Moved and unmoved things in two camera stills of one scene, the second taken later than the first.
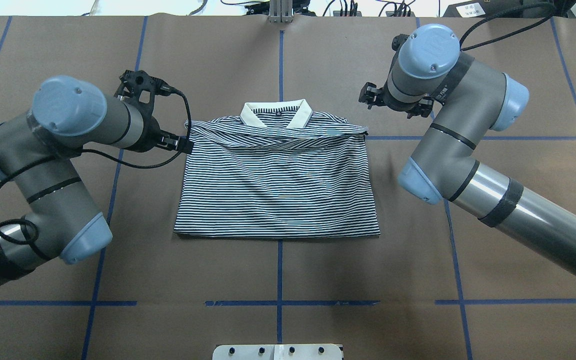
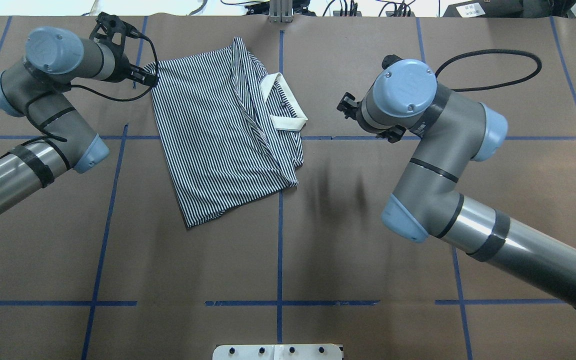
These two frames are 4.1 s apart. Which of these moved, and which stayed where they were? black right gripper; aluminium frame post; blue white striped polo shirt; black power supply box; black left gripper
Moved: blue white striped polo shirt; black right gripper; black left gripper
Stayed: aluminium frame post; black power supply box
